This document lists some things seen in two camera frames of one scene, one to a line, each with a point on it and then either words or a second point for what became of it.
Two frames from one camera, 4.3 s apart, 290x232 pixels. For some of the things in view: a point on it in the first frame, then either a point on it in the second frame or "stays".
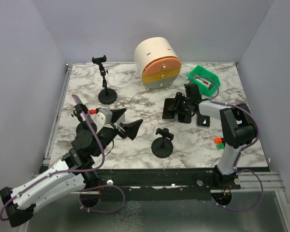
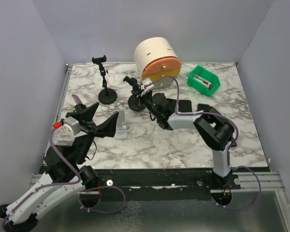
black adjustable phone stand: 108,95 stays
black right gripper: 178,98 to 138,94
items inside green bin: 203,81 stays
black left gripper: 131,129 to 107,129
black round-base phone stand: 162,147 to 135,102
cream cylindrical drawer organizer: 157,63 stays
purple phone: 76,99 stays
